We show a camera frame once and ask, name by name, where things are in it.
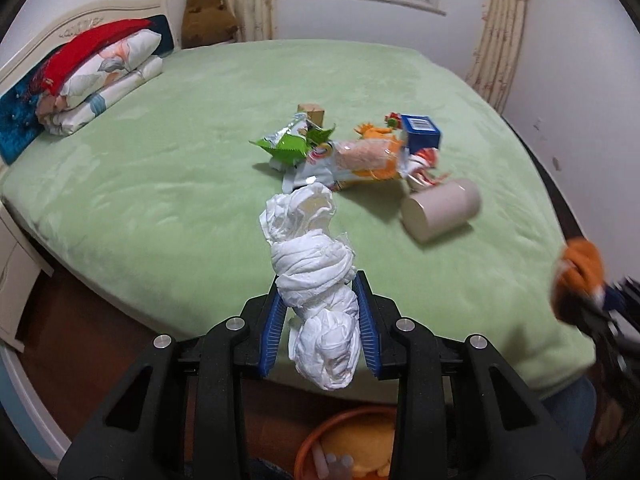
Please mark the floral pillow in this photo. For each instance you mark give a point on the floral pillow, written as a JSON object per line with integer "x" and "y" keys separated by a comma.
{"x": 107, "y": 60}

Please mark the orange round bin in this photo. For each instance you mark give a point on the orange round bin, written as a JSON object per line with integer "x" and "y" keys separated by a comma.
{"x": 307, "y": 447}

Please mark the small wooden block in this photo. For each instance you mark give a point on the small wooden block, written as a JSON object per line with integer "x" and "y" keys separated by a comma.
{"x": 311, "y": 111}

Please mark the blue cardboard box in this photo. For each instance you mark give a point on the blue cardboard box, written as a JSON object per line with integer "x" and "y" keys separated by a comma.
{"x": 421, "y": 132}

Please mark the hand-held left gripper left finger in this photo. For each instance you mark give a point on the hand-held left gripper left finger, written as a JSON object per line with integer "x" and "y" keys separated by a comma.
{"x": 272, "y": 340}

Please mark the red white wrapper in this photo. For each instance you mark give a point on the red white wrapper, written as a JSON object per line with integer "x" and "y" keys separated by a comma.
{"x": 425, "y": 165}

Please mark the white nightstand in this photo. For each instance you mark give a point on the white nightstand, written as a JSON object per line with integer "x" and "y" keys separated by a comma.
{"x": 17, "y": 270}

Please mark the red toy car green wheels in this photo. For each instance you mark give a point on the red toy car green wheels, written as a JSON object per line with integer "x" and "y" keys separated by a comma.
{"x": 393, "y": 121}

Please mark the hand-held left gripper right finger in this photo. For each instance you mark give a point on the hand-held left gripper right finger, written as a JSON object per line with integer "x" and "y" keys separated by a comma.
{"x": 367, "y": 335}

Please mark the green snack wrapper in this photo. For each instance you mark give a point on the green snack wrapper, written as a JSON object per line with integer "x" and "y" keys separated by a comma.
{"x": 290, "y": 147}

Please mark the red cloth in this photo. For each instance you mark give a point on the red cloth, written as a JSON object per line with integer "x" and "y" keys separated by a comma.
{"x": 85, "y": 42}

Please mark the brown plush toy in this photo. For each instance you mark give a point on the brown plush toy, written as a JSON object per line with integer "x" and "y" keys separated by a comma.
{"x": 205, "y": 15}

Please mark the green bed blanket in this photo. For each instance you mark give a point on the green bed blanket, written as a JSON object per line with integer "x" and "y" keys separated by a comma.
{"x": 175, "y": 170}

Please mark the white plastic bag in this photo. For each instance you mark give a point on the white plastic bag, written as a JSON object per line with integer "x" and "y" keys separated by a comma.
{"x": 310, "y": 270}

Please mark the beige cup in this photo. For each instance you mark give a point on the beige cup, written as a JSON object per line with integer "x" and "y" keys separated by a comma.
{"x": 440, "y": 207}

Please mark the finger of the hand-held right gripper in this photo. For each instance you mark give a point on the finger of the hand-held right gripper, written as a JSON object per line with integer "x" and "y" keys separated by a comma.
{"x": 617, "y": 305}

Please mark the white blue packet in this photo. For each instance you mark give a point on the white blue packet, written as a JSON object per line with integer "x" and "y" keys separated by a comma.
{"x": 310, "y": 175}

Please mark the person's right leg in jeans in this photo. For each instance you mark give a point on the person's right leg in jeans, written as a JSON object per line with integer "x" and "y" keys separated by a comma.
{"x": 570, "y": 415}

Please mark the orange dinosaur toy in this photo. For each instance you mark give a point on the orange dinosaur toy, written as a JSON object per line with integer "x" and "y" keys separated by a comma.
{"x": 375, "y": 131}

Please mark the white blue patterned pillow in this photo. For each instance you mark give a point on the white blue patterned pillow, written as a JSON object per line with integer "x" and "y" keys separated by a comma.
{"x": 100, "y": 97}

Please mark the cream headboard with blue panel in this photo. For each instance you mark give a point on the cream headboard with blue panel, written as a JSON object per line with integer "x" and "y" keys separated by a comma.
{"x": 30, "y": 45}

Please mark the orange snack packet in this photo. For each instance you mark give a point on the orange snack packet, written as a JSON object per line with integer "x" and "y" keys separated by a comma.
{"x": 362, "y": 157}

